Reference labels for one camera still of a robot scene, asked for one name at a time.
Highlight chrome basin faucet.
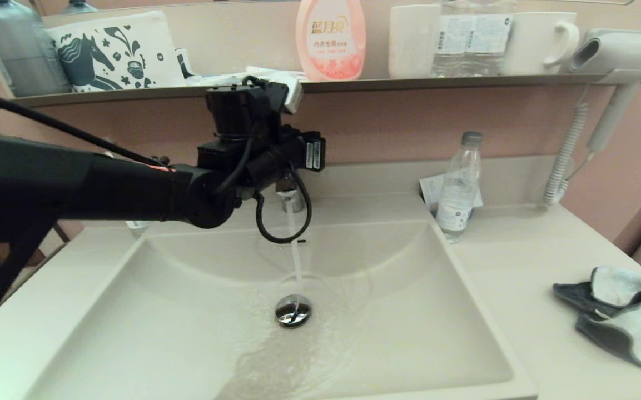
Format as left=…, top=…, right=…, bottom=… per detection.
left=275, top=176, right=306, bottom=214

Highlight grey fluffy microfiber cloth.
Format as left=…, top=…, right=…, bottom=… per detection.
left=553, top=267, right=641, bottom=376

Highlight white ceramic sink basin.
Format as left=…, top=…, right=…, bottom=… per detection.
left=23, top=219, right=538, bottom=400

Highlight white plastic packets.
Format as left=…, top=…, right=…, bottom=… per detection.
left=187, top=66, right=310, bottom=87

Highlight pink detergent bottle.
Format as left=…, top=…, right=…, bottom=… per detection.
left=296, top=0, right=367, bottom=83

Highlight white paper card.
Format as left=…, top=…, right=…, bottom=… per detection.
left=419, top=173, right=485, bottom=215

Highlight chrome drain stopper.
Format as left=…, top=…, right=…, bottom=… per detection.
left=275, top=293, right=313, bottom=328

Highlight clear bottle with grey cap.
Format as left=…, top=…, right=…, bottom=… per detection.
left=436, top=131, right=484, bottom=244

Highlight white horse print pouch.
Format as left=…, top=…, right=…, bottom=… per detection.
left=48, top=10, right=186, bottom=93

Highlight clear bottle with white label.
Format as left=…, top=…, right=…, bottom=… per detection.
left=465, top=0, right=516, bottom=77

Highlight grey metal bottle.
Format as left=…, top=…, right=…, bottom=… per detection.
left=0, top=0, right=74, bottom=98

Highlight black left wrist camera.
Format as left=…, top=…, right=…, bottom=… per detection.
left=205, top=77, right=305, bottom=141

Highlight wall mirror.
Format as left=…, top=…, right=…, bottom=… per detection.
left=37, top=0, right=638, bottom=79

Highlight long grey wall shelf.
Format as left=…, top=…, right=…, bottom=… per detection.
left=0, top=74, right=613, bottom=113

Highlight white handleless cup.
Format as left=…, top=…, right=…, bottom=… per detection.
left=389, top=4, right=444, bottom=79

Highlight white mug with handle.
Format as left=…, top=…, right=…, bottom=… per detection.
left=501, top=12, right=580, bottom=77

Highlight white coiled dryer cord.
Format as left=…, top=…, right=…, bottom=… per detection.
left=543, top=102, right=597, bottom=207

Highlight white wall hair dryer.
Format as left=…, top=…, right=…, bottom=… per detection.
left=568, top=29, right=641, bottom=156

